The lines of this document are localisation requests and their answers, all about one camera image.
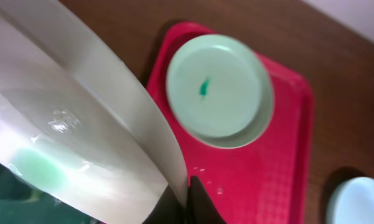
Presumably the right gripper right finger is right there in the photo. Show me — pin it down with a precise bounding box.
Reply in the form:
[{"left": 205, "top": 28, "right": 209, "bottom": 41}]
[{"left": 186, "top": 176, "right": 226, "bottom": 224}]

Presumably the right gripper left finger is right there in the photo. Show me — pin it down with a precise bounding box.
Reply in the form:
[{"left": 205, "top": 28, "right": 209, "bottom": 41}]
[{"left": 143, "top": 185, "right": 185, "bottom": 224}]

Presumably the mint green plate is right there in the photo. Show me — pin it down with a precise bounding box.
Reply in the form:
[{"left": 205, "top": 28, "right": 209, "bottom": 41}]
[{"left": 166, "top": 34, "right": 274, "bottom": 149}]

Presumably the white plate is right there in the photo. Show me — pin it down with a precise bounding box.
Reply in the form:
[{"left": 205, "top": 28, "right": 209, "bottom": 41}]
[{"left": 0, "top": 0, "right": 188, "bottom": 223}]

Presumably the light blue plate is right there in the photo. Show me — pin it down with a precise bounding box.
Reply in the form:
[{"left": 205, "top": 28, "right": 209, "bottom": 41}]
[{"left": 325, "top": 177, "right": 374, "bottom": 224}]

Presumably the red plastic tray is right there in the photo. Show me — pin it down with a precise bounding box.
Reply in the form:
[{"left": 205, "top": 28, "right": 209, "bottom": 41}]
[{"left": 146, "top": 22, "right": 314, "bottom": 223}]

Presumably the dark green water tray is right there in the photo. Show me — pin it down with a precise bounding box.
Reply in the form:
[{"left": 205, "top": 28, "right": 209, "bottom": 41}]
[{"left": 0, "top": 164, "right": 99, "bottom": 224}]

